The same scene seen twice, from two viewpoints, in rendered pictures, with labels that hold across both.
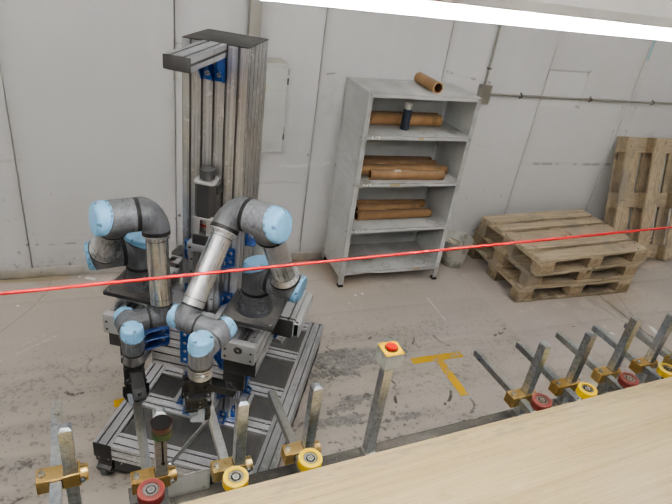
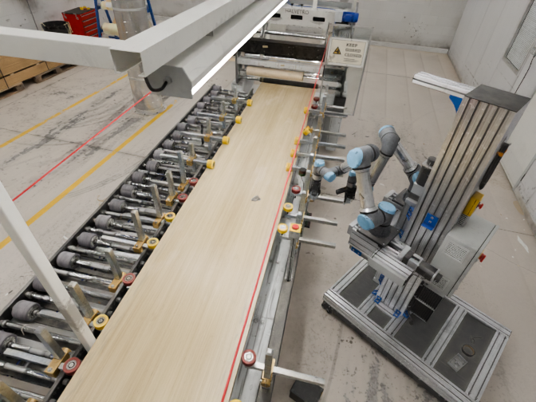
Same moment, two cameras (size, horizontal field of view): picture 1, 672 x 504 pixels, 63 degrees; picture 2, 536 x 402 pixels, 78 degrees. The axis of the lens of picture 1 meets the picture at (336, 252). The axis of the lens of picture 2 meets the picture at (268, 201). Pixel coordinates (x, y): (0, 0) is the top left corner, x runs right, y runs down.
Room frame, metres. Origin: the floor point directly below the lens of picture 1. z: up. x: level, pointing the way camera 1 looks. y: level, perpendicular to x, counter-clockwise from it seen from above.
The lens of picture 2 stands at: (2.24, -1.51, 2.67)
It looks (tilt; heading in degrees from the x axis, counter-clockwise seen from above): 40 degrees down; 127
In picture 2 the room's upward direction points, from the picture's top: 3 degrees clockwise
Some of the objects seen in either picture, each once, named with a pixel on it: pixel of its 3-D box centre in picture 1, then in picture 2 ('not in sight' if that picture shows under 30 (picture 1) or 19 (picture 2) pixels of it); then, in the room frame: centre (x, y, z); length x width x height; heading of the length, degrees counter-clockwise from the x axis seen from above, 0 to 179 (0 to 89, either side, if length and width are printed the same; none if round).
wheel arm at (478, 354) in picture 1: (505, 384); (284, 372); (1.89, -0.82, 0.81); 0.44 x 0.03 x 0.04; 27
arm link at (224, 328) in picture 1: (214, 331); (329, 174); (1.38, 0.34, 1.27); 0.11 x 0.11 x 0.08; 71
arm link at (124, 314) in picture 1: (131, 321); not in sight; (1.55, 0.68, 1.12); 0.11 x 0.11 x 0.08; 34
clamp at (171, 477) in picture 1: (154, 479); not in sight; (1.14, 0.46, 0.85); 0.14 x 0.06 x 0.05; 117
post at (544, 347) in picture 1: (528, 386); (267, 372); (1.83, -0.89, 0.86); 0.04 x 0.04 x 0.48; 27
